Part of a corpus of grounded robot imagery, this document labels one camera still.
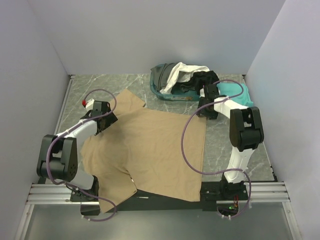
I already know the tan t shirt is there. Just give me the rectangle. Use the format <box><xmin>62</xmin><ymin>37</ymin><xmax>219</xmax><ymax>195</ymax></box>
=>
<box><xmin>81</xmin><ymin>89</ymin><xmax>206</xmax><ymax>212</ymax></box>

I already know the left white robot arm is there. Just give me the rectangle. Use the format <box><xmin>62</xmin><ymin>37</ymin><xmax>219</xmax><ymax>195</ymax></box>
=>
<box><xmin>36</xmin><ymin>99</ymin><xmax>118</xmax><ymax>201</ymax></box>

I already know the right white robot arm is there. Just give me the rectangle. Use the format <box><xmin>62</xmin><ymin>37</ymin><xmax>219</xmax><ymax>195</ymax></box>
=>
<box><xmin>197</xmin><ymin>84</ymin><xmax>264</xmax><ymax>200</ymax></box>

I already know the folded teal t shirt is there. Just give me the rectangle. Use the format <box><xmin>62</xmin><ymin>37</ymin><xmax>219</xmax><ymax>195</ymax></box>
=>
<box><xmin>217</xmin><ymin>82</ymin><xmax>254</xmax><ymax>107</ymax></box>

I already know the teal plastic basket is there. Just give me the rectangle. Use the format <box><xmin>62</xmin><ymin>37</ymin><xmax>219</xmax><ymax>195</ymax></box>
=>
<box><xmin>150</xmin><ymin>77</ymin><xmax>201</xmax><ymax>101</ymax></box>

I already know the black t shirt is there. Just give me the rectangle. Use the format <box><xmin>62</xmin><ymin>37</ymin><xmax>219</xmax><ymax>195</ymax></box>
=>
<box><xmin>177</xmin><ymin>70</ymin><xmax>220</xmax><ymax>96</ymax></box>

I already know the white t shirt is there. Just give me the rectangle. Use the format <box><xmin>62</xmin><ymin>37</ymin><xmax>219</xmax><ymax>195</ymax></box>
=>
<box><xmin>159</xmin><ymin>62</ymin><xmax>210</xmax><ymax>94</ymax></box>

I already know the grey t shirt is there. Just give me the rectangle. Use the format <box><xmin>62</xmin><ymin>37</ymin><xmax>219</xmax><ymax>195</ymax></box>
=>
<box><xmin>151</xmin><ymin>63</ymin><xmax>177</xmax><ymax>92</ymax></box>

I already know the black base beam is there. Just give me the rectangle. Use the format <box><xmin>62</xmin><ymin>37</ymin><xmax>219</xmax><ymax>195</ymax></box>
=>
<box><xmin>79</xmin><ymin>181</ymin><xmax>251</xmax><ymax>216</ymax></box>

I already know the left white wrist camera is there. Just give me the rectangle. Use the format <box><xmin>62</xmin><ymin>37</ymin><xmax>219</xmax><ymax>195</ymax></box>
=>
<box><xmin>82</xmin><ymin>98</ymin><xmax>95</xmax><ymax>111</ymax></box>

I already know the aluminium rail frame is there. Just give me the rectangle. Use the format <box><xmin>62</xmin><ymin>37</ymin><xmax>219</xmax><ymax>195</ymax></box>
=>
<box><xmin>14</xmin><ymin>74</ymin><xmax>301</xmax><ymax>240</ymax></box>

